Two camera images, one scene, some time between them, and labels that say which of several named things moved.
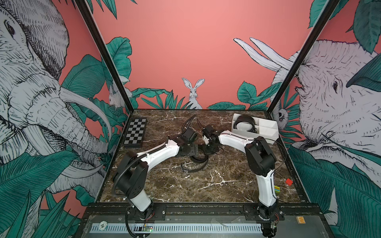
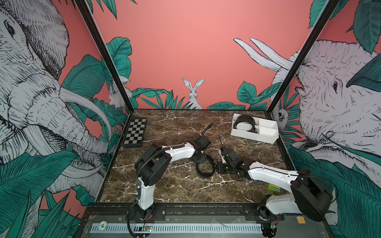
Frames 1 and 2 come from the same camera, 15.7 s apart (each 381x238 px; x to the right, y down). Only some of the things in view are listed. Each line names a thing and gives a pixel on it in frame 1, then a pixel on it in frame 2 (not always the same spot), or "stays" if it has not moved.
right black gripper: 207,151 -> 220,164
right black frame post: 304,53 stays
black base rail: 118,211 stays
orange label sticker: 300,219 stays
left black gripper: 194,150 -> 203,158
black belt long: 205,159 -> 199,173
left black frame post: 89,18 stays
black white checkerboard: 134,136 stays
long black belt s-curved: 246,118 stays
